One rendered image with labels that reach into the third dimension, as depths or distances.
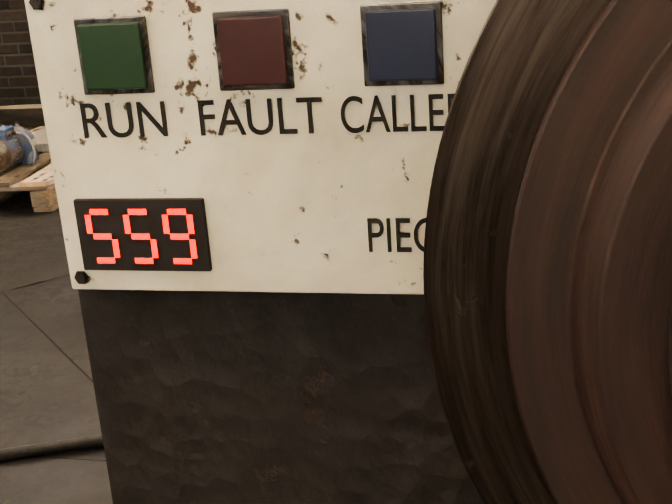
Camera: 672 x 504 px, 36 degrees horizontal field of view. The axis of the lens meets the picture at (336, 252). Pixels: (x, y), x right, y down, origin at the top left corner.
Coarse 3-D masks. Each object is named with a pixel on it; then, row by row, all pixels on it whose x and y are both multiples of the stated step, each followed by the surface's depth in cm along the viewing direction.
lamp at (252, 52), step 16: (256, 16) 54; (272, 16) 53; (224, 32) 54; (240, 32) 54; (256, 32) 54; (272, 32) 54; (224, 48) 54; (240, 48) 54; (256, 48) 54; (272, 48) 54; (224, 64) 55; (240, 64) 55; (256, 64) 54; (272, 64) 54; (224, 80) 55; (240, 80) 55; (256, 80) 55; (272, 80) 55
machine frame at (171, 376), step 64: (128, 320) 64; (192, 320) 63; (256, 320) 62; (320, 320) 62; (384, 320) 61; (128, 384) 66; (192, 384) 65; (256, 384) 64; (320, 384) 63; (384, 384) 62; (128, 448) 68; (192, 448) 67; (256, 448) 66; (320, 448) 65; (384, 448) 64; (448, 448) 63
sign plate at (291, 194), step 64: (64, 0) 56; (128, 0) 55; (192, 0) 54; (256, 0) 54; (320, 0) 53; (384, 0) 52; (448, 0) 52; (64, 64) 57; (192, 64) 56; (320, 64) 54; (448, 64) 53; (64, 128) 59; (128, 128) 58; (192, 128) 57; (256, 128) 56; (320, 128) 55; (384, 128) 55; (64, 192) 60; (128, 192) 59; (192, 192) 58; (256, 192) 57; (320, 192) 57; (384, 192) 56; (128, 256) 60; (256, 256) 59; (320, 256) 58; (384, 256) 57
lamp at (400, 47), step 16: (368, 16) 52; (384, 16) 52; (400, 16) 52; (416, 16) 52; (432, 16) 52; (368, 32) 53; (384, 32) 52; (400, 32) 52; (416, 32) 52; (432, 32) 52; (368, 48) 53; (384, 48) 53; (400, 48) 52; (416, 48) 52; (432, 48) 52; (368, 64) 53; (384, 64) 53; (400, 64) 53; (416, 64) 53; (432, 64) 52; (384, 80) 53; (400, 80) 53
